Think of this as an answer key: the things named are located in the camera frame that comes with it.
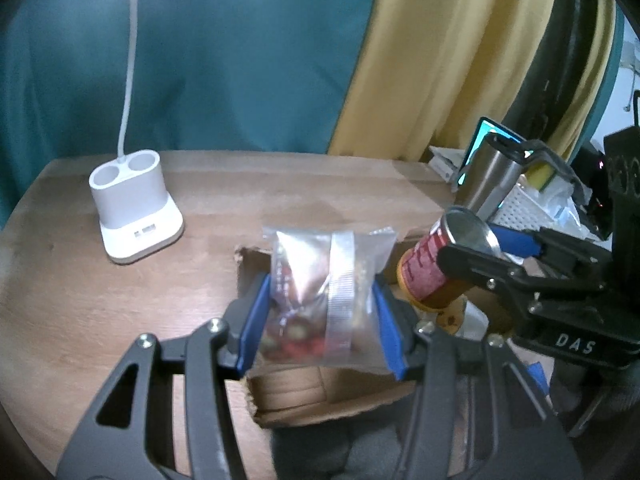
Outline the white perforated plastic basket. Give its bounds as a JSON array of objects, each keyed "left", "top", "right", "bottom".
[{"left": 490, "top": 183, "right": 553, "bottom": 231}]

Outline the yellow curtain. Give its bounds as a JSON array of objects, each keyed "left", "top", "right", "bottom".
[{"left": 326, "top": 0, "right": 564, "bottom": 164}]

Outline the brown cardboard box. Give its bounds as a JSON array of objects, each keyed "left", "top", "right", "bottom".
[{"left": 234, "top": 229, "right": 426, "bottom": 428}]

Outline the stainless steel tumbler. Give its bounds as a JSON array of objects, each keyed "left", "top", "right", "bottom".
[{"left": 454, "top": 132, "right": 525, "bottom": 220}]

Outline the metal tin can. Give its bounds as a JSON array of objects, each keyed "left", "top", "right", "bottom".
[{"left": 396, "top": 206, "right": 501, "bottom": 312}]

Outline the teal curtain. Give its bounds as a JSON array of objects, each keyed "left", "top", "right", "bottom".
[{"left": 1, "top": 0, "right": 374, "bottom": 216}]

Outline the yellow green sponge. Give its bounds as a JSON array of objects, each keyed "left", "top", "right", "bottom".
[{"left": 525, "top": 162, "right": 555, "bottom": 191}]

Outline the clear bag of snacks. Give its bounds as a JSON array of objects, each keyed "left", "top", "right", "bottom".
[{"left": 250, "top": 226, "right": 397, "bottom": 377}]

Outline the teal phone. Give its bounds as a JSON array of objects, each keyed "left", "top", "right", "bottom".
[{"left": 452, "top": 116, "right": 525, "bottom": 192}]

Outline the white desk lamp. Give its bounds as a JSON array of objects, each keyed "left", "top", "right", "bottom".
[{"left": 88, "top": 0, "right": 184, "bottom": 264}]

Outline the clear plastic bag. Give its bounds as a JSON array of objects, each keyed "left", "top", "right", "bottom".
[{"left": 538, "top": 176, "right": 589, "bottom": 240}]

